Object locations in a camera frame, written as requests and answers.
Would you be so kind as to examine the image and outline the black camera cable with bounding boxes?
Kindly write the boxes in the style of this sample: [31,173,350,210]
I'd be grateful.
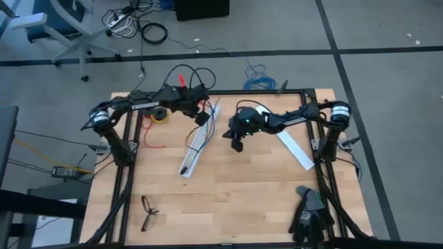
[161,64,217,91]
[235,99,266,115]

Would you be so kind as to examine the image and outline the black power adapter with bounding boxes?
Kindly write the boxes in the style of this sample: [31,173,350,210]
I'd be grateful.
[51,165,78,179]

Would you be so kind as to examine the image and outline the black grey work glove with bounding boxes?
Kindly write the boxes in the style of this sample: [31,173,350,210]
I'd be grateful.
[288,185,336,246]

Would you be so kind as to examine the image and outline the black left camera cable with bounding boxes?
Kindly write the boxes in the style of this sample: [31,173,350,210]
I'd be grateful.
[161,64,217,91]

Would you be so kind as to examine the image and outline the white power strip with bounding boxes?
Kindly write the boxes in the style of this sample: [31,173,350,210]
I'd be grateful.
[106,9,135,29]

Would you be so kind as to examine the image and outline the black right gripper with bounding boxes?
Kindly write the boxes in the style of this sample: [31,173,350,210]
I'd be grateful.
[222,107,267,153]

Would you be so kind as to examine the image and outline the black box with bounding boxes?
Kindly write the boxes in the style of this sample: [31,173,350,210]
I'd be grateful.
[172,0,231,22]

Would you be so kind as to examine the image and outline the blue cable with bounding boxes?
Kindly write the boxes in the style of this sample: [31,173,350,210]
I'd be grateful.
[242,63,278,91]
[202,100,216,151]

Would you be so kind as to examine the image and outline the green cable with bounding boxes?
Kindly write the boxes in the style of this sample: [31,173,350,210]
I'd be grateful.
[193,117,210,156]

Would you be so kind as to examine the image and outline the black eyeglasses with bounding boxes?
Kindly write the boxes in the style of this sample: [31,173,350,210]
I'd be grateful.
[139,194,161,233]

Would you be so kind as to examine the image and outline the grey metal mounting bracket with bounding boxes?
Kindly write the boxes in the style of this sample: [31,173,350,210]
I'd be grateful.
[341,136,361,149]
[88,142,111,155]

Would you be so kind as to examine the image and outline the black aluminium table frame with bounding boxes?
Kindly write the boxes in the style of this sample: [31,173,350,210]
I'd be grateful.
[78,80,380,249]

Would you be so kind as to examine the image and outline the blue coiled cable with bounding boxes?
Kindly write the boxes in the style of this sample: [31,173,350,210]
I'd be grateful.
[242,63,278,91]

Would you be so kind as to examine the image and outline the black side table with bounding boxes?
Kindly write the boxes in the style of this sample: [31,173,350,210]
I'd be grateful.
[0,179,88,249]

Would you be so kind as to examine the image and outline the white office chair blue seat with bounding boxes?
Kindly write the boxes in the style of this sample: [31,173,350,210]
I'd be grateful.
[0,0,123,83]

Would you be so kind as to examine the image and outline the black corrugated cable conduit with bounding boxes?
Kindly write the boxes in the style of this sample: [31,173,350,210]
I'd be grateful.
[320,183,374,241]
[82,162,136,246]

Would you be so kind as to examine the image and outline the white duct cover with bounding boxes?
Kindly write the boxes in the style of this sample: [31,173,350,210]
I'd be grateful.
[255,104,315,172]

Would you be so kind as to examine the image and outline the long yellow cord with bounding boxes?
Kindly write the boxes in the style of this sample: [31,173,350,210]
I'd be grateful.
[12,138,95,174]

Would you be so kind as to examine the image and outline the black right camera cable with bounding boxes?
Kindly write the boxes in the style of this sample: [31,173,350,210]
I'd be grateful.
[235,99,266,115]

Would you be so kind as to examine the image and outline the white slotted cable duct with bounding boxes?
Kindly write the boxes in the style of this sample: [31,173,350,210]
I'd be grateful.
[178,103,222,179]

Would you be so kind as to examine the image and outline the dark grey panel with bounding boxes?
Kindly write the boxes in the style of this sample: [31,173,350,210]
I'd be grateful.
[0,104,20,181]

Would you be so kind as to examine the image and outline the black coiled cable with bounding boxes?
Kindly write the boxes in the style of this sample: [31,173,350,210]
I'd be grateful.
[141,21,170,46]

